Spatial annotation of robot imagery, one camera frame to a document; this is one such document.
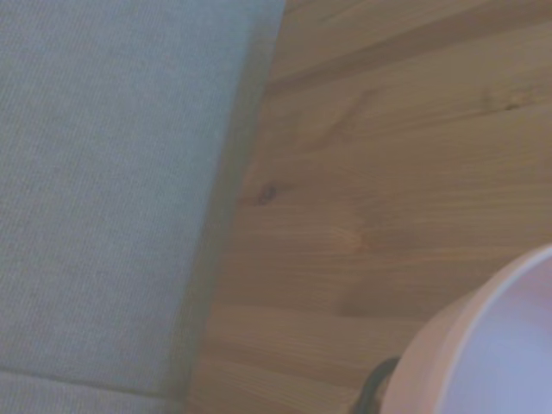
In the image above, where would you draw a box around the pink plastic bowl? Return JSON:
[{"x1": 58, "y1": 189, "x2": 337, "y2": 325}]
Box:
[{"x1": 380, "y1": 242, "x2": 552, "y2": 414}]

